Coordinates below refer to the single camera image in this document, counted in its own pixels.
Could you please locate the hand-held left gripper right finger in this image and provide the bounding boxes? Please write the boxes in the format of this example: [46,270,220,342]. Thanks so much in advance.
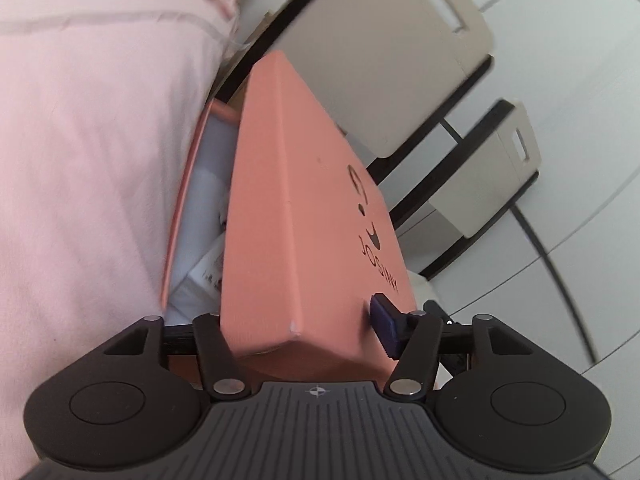
[370,294,537,402]

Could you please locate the white wardrobe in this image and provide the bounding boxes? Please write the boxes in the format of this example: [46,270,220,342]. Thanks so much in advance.
[395,0,640,378]

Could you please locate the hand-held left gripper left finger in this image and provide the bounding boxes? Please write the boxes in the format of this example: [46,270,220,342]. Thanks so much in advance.
[102,312,249,402]

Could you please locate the white desktop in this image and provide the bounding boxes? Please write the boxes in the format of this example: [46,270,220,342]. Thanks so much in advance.
[407,270,437,307]

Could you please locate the beige folding chair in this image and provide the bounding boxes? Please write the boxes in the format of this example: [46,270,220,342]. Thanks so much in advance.
[210,0,496,182]
[367,99,544,282]

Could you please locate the pink bed sheet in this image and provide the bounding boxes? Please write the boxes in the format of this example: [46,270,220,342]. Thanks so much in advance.
[0,0,253,463]

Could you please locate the orange box lid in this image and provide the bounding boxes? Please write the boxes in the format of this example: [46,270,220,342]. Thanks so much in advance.
[220,50,419,382]

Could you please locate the orange cardboard box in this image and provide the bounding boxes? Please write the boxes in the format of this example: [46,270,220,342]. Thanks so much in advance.
[160,97,247,391]

